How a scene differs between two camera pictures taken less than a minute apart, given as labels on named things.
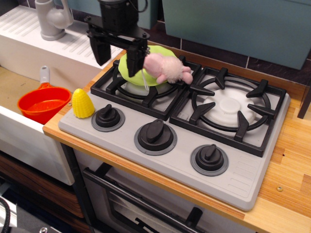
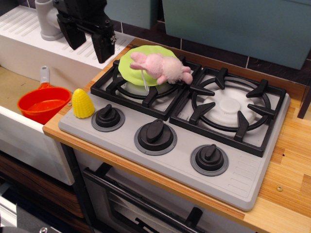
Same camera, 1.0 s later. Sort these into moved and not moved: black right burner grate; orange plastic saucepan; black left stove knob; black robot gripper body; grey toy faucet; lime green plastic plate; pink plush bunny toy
Moved: black robot gripper body
Not moved: grey toy faucet; black right burner grate; pink plush bunny toy; orange plastic saucepan; black left stove knob; lime green plastic plate
